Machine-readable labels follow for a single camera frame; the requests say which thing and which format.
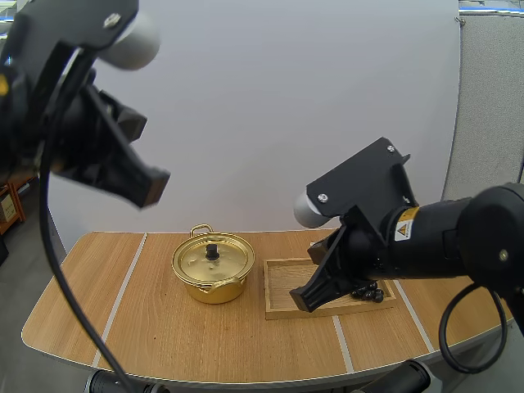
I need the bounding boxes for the white backdrop sheet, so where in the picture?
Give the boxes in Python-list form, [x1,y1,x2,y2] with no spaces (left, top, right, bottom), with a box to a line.
[45,0,463,257]

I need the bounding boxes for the black cable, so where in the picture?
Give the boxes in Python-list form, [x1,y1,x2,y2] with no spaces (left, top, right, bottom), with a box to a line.
[438,282,515,375]
[38,44,138,393]

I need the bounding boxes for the grey partition panel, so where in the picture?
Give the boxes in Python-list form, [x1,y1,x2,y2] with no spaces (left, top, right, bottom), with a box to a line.
[440,15,524,202]

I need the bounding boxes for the gold pot with two handles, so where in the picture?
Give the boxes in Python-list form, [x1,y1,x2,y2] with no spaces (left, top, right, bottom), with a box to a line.
[171,223,255,305]

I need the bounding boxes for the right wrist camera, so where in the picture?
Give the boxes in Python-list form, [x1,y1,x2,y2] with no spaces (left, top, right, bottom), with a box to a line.
[293,137,418,230]

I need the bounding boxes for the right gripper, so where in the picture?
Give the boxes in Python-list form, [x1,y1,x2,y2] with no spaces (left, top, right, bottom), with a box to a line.
[289,206,391,315]

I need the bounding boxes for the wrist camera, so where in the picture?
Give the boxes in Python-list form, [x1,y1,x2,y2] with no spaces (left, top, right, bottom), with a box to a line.
[293,137,418,230]
[8,0,163,103]

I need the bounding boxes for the gold lid with black knob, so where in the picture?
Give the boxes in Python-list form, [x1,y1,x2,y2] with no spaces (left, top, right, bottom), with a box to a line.
[173,233,252,284]

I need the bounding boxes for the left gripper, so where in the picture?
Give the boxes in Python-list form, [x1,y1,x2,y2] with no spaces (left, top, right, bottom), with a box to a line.
[34,84,172,210]

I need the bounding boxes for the bunch of dark toy grapes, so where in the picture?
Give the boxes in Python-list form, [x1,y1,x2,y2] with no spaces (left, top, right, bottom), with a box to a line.
[350,281,386,305]

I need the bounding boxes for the shallow wooden tray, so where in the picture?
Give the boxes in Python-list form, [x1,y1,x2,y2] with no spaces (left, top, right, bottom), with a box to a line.
[264,256,400,322]

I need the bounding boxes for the wooden shelf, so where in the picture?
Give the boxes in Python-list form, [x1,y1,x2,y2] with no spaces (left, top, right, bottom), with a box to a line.
[0,169,36,237]

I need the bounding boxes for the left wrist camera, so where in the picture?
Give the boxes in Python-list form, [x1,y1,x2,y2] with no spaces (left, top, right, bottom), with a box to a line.
[8,0,163,103]

